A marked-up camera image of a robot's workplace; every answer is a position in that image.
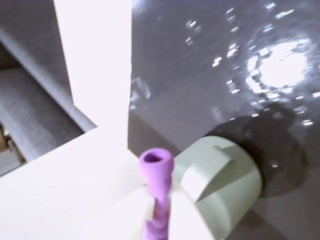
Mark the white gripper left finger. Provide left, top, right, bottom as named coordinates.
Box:
left=0, top=127, right=149, bottom=240

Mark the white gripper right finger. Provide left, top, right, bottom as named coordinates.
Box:
left=168, top=186, right=216, bottom=240

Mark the black glossy mat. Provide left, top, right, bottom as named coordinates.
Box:
left=126, top=0, right=320, bottom=240

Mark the steel mug sage green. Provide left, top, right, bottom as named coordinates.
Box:
left=172, top=134, right=264, bottom=240

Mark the purple ribbed pen grip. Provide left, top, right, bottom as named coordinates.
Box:
left=138, top=147, right=175, bottom=240

